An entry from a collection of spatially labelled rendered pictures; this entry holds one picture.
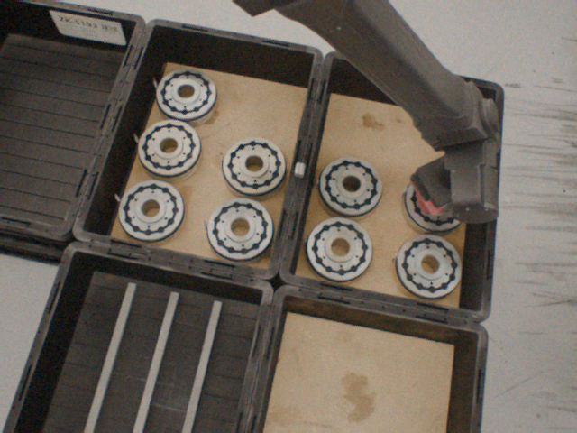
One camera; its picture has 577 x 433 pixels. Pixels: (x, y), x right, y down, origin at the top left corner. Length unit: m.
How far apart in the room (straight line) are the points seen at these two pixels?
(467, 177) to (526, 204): 0.48
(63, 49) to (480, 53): 0.85
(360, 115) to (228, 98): 0.23
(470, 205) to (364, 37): 0.31
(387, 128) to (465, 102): 0.37
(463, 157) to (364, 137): 0.30
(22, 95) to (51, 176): 0.18
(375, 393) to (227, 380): 0.22
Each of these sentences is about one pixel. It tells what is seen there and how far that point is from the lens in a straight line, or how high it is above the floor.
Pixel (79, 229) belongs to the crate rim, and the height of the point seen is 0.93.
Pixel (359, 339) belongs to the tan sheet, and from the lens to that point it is 0.90.
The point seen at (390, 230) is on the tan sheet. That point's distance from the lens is 0.95.
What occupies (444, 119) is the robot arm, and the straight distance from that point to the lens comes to 0.66.
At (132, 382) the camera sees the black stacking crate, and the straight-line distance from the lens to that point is 0.90.
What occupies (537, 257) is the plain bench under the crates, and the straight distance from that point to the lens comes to 1.17.
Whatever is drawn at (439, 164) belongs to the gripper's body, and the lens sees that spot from 0.85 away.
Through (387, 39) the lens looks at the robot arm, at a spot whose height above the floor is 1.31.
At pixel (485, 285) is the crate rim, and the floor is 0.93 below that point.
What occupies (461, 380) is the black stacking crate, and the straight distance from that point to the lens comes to 0.88.
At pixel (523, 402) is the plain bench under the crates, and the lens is 1.10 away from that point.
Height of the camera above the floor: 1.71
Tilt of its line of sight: 69 degrees down
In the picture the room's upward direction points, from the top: 5 degrees clockwise
